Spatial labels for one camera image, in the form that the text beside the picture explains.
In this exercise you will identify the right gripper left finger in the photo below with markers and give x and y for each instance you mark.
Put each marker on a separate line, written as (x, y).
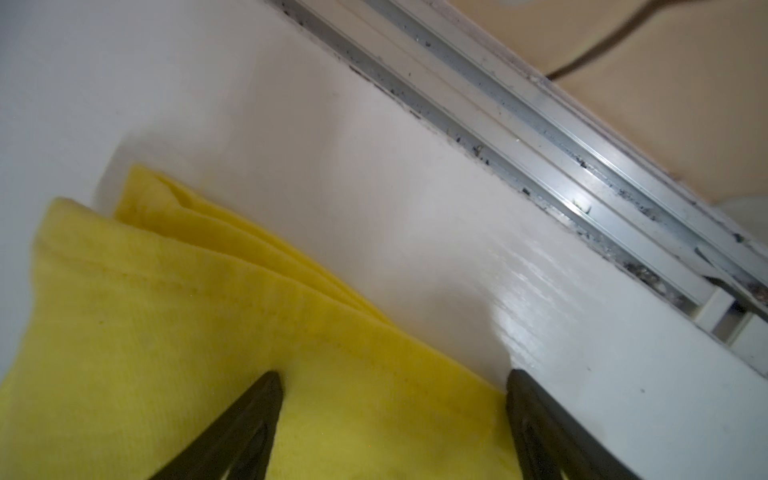
(238, 444)

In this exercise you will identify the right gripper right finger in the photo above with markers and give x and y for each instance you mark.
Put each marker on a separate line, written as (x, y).
(549, 442)

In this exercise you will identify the yellow trousers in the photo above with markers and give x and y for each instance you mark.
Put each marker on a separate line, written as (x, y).
(148, 324)

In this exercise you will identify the aluminium frame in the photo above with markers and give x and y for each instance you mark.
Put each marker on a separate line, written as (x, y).
(510, 117)

